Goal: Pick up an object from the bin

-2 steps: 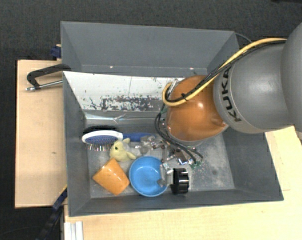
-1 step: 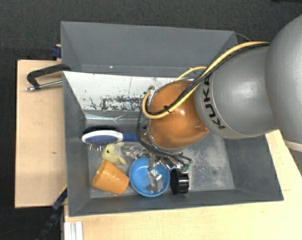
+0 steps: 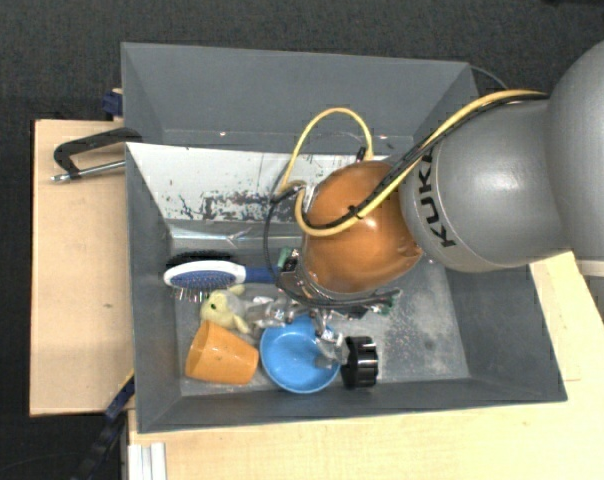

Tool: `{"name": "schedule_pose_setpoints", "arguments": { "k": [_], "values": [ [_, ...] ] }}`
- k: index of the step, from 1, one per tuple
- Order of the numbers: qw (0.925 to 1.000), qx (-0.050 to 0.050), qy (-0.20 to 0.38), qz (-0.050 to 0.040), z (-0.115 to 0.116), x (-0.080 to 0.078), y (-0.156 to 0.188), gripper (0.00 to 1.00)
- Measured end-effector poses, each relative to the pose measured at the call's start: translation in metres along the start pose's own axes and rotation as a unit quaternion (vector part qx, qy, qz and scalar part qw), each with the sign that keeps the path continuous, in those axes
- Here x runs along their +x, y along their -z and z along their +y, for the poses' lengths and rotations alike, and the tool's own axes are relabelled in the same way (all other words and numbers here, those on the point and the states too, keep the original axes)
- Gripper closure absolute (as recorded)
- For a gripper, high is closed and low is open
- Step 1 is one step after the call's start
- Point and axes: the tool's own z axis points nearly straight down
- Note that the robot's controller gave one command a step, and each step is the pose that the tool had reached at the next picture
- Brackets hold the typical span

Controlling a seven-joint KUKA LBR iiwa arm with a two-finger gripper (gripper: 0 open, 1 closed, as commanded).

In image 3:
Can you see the yellow toy animal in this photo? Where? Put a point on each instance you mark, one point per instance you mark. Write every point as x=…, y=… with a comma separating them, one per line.
x=221, y=309

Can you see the pale flat board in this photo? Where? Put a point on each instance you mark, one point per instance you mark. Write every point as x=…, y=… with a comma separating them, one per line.
x=77, y=278

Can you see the grey metal bin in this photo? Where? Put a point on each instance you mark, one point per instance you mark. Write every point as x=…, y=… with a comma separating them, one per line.
x=422, y=348

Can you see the orange cup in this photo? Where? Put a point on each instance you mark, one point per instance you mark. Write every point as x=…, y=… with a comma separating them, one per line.
x=220, y=357

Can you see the white and blue hairbrush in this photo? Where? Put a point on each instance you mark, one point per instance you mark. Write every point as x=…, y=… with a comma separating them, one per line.
x=207, y=275

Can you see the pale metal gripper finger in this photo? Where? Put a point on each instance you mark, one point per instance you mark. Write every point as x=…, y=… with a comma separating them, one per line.
x=329, y=344
x=276, y=315

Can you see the black cylinder on white bracket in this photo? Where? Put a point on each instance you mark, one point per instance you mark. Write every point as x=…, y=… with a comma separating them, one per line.
x=360, y=363

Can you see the blue bowl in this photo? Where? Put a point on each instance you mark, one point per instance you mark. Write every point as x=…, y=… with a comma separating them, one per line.
x=291, y=360

